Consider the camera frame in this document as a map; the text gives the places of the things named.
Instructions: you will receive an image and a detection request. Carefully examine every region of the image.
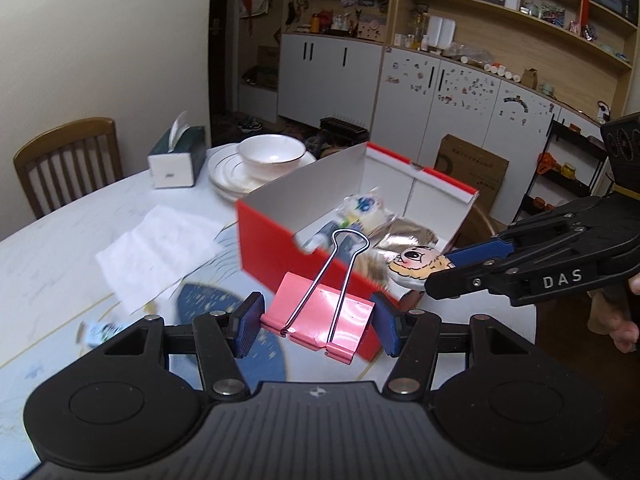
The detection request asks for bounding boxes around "white gold-rimmed bowl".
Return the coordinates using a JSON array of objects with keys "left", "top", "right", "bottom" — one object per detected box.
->
[{"left": 237, "top": 133, "right": 306, "bottom": 181}]

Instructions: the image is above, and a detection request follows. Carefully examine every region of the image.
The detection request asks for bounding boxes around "white paper napkin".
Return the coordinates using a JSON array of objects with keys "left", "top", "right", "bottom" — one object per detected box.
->
[{"left": 95, "top": 204, "right": 227, "bottom": 317}]

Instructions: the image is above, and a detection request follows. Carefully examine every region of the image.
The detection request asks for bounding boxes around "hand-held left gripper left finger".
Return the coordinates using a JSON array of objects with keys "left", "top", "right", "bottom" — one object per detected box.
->
[{"left": 102, "top": 292, "right": 266, "bottom": 402}]

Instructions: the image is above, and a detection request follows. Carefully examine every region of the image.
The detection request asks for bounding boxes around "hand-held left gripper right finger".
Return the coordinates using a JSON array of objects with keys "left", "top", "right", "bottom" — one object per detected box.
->
[{"left": 370, "top": 292, "right": 536, "bottom": 402}]

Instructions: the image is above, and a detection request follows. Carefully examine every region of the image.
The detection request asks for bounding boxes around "person's right hand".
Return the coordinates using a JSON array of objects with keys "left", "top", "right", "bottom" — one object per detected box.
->
[{"left": 612, "top": 274, "right": 640, "bottom": 356}]

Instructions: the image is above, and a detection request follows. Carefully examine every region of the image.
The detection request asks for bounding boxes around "white lower cabinet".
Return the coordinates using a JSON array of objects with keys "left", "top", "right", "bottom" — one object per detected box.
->
[{"left": 277, "top": 32, "right": 389, "bottom": 129}]

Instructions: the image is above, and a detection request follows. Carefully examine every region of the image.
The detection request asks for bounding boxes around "white sticker covered cabinet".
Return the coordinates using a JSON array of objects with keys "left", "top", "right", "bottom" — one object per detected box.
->
[{"left": 369, "top": 44, "right": 607, "bottom": 197}]

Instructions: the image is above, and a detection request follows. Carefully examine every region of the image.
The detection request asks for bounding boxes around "cartoon face snack packet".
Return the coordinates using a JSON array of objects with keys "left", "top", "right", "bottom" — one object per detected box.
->
[{"left": 387, "top": 244, "right": 454, "bottom": 291}]

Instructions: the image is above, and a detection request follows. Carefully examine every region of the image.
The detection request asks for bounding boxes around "red cardboard box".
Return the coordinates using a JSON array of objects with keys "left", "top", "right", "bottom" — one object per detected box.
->
[{"left": 236, "top": 142, "right": 480, "bottom": 362}]

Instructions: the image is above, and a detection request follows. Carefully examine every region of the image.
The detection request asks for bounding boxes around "brown cardboard carton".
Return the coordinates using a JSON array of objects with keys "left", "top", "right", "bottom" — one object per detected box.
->
[{"left": 433, "top": 133, "right": 510, "bottom": 217}]

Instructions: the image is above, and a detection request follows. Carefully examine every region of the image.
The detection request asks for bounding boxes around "white grey pouch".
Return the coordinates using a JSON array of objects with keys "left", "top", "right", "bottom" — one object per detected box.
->
[{"left": 300, "top": 220, "right": 352, "bottom": 257}]

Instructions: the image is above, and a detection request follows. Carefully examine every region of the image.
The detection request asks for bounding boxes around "stack of white plates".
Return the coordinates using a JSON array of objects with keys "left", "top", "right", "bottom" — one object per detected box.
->
[{"left": 207, "top": 143, "right": 319, "bottom": 202}]

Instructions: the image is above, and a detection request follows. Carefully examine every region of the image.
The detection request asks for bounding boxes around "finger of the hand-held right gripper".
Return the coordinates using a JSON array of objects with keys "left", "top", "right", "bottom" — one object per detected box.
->
[
  {"left": 425, "top": 232, "right": 601, "bottom": 301},
  {"left": 447, "top": 197, "right": 603, "bottom": 269}
]

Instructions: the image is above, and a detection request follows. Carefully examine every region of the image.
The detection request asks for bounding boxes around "wooden slat-back chair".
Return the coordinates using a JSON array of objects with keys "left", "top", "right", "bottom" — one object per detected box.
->
[{"left": 13, "top": 117, "right": 124, "bottom": 219}]

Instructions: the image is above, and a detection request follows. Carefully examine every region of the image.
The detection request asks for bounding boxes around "white marble desktop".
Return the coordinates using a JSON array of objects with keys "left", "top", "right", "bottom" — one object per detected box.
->
[{"left": 0, "top": 142, "right": 539, "bottom": 466}]

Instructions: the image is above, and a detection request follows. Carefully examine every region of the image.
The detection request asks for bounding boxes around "dark wooden door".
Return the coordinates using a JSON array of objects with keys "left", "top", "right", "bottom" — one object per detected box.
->
[{"left": 207, "top": 0, "right": 242, "bottom": 147}]

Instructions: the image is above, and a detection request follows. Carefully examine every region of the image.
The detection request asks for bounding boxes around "black shoe rack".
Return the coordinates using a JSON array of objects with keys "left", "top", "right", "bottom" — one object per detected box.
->
[{"left": 319, "top": 116, "right": 371, "bottom": 149}]

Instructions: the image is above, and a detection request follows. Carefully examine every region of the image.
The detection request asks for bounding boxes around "pink binder clip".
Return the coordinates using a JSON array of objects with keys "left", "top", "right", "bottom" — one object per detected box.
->
[{"left": 260, "top": 229, "right": 375, "bottom": 366}]

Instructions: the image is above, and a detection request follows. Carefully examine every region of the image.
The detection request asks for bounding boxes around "small blue white carton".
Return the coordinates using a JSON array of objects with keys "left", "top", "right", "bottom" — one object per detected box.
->
[{"left": 76, "top": 316, "right": 127, "bottom": 349}]

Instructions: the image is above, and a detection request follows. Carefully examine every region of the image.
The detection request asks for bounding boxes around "green white tissue box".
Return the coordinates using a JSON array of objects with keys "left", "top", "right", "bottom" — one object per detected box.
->
[{"left": 147, "top": 110, "right": 207, "bottom": 190}]

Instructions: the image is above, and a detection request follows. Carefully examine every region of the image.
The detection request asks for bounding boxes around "black metal trolley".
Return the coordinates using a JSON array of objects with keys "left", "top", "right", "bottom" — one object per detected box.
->
[{"left": 515, "top": 119, "right": 612, "bottom": 223}]

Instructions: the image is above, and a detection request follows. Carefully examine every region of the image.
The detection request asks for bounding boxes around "wooden wall shelving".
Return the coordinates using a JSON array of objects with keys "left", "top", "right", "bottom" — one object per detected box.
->
[{"left": 389, "top": 0, "right": 640, "bottom": 117}]

